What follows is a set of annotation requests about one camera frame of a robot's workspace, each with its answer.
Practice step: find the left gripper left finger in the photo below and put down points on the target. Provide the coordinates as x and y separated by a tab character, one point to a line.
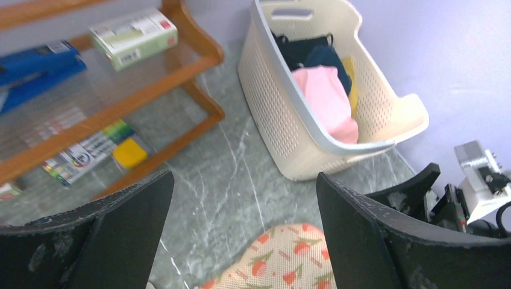
108	243

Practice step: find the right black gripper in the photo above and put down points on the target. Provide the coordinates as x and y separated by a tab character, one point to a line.
449	212

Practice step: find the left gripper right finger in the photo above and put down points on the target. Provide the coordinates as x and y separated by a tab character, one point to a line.
372	245

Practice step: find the floral mesh laundry bag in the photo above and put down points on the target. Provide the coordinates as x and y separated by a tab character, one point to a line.
286	256

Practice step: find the cream laundry basket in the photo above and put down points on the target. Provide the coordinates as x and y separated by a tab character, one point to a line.
298	144

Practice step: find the highlighter marker pack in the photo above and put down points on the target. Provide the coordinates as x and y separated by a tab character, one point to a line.
75	161

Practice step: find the small white box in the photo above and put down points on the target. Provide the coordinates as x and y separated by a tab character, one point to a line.
9	190

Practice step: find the pink folded cloth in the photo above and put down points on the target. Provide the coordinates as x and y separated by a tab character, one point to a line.
328	100

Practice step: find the yellow cloth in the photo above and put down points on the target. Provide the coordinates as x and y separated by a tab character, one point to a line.
353	95

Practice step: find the wooden shelf rack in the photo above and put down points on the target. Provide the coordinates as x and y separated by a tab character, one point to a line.
195	54

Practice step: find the dark teal cloth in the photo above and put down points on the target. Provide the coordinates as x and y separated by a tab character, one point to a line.
325	55

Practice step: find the black garment in basket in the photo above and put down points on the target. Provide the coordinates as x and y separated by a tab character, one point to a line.
295	52

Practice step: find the blue stapler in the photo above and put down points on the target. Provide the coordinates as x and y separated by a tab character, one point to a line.
29	73

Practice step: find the white green box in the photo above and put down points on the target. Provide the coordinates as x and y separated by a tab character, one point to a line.
132	38

